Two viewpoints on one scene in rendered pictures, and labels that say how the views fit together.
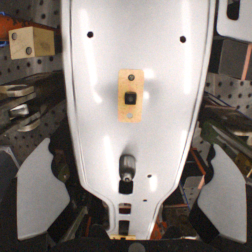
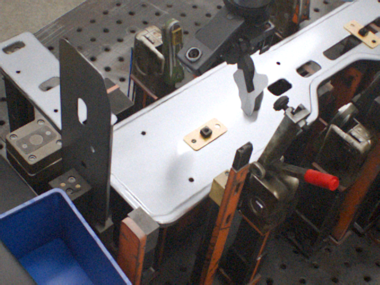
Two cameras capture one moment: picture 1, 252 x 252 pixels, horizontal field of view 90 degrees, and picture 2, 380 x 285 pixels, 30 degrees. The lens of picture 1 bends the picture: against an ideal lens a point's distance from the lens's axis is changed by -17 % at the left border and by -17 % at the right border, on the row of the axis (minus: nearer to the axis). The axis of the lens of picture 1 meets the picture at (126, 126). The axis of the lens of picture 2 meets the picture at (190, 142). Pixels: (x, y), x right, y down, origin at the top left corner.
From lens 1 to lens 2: 110 cm
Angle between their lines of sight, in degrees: 24
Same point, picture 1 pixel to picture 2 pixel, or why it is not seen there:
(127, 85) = (201, 139)
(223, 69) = (128, 103)
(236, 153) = (174, 46)
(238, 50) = not seen: hidden behind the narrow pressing
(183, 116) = (184, 98)
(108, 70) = (202, 156)
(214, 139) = (177, 66)
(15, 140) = not seen: outside the picture
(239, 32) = not seen: hidden behind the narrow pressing
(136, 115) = (212, 122)
